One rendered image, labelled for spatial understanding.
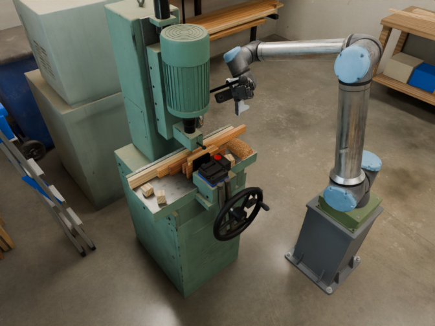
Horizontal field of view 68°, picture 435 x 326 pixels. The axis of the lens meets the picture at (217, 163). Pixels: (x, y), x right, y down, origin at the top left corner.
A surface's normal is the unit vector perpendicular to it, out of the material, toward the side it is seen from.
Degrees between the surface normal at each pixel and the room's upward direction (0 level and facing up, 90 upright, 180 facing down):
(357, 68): 83
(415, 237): 0
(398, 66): 90
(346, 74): 83
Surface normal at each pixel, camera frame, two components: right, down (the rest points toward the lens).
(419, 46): -0.75, 0.44
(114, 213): 0.01, -0.73
